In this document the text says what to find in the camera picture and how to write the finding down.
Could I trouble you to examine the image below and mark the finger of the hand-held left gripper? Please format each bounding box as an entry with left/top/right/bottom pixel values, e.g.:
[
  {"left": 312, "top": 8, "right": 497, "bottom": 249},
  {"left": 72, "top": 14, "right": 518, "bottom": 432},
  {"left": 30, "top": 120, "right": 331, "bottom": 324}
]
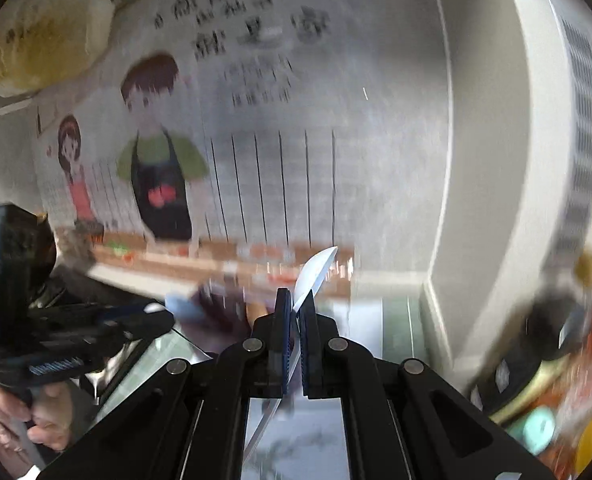
[{"left": 96, "top": 302, "right": 177, "bottom": 343}]

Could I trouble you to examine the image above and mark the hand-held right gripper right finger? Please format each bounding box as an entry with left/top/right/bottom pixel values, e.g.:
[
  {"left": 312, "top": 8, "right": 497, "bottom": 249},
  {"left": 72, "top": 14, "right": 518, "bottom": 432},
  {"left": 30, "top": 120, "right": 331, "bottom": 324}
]
[{"left": 297, "top": 294, "right": 547, "bottom": 480}]

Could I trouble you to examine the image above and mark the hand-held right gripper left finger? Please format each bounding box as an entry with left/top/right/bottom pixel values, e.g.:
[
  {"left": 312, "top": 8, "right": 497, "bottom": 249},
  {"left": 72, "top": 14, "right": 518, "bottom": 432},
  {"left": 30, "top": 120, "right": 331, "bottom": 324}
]
[{"left": 36, "top": 287, "right": 295, "bottom": 480}]

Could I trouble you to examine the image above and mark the purple utensil box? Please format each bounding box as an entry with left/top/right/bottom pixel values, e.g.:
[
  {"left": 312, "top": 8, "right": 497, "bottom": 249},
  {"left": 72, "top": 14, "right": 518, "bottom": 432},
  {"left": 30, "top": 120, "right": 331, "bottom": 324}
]
[{"left": 176, "top": 280, "right": 277, "bottom": 357}]

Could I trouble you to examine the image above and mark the white spoon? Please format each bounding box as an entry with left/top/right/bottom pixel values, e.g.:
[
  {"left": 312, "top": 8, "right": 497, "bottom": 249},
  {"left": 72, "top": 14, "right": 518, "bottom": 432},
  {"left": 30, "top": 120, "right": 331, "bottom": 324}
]
[{"left": 241, "top": 246, "right": 338, "bottom": 466}]

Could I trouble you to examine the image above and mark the person's left hand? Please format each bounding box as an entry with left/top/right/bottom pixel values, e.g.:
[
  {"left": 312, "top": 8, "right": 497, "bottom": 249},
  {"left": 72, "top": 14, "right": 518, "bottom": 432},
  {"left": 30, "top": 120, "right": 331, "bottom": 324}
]
[{"left": 0, "top": 380, "right": 80, "bottom": 466}]

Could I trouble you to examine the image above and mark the green and white tablecloth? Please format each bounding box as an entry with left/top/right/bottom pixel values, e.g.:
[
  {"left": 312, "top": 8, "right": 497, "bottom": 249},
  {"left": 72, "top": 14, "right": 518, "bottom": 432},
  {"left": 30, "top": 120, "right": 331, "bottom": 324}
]
[{"left": 96, "top": 295, "right": 427, "bottom": 480}]

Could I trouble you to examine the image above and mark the dark soy sauce bottle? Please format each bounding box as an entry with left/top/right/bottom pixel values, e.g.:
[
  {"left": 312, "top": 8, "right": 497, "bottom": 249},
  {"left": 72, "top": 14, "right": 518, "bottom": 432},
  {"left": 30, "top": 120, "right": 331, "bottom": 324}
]
[{"left": 468, "top": 255, "right": 592, "bottom": 423}]

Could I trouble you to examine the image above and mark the salt shaker with teal lid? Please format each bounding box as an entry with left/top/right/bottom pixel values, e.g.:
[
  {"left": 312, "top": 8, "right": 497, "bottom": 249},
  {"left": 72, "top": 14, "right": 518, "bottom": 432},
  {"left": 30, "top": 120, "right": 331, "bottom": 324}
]
[{"left": 506, "top": 406, "right": 557, "bottom": 456}]

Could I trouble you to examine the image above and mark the yellowish plastic bag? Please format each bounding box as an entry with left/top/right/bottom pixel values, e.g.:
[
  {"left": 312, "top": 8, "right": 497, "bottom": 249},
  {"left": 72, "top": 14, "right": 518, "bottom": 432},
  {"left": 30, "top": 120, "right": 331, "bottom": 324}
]
[{"left": 0, "top": 0, "right": 117, "bottom": 97}]

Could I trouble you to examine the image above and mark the cartoon couple wall poster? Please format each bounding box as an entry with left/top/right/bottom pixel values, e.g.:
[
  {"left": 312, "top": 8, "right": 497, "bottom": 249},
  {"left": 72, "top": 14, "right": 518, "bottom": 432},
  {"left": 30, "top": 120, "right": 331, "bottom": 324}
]
[{"left": 26, "top": 0, "right": 452, "bottom": 306}]

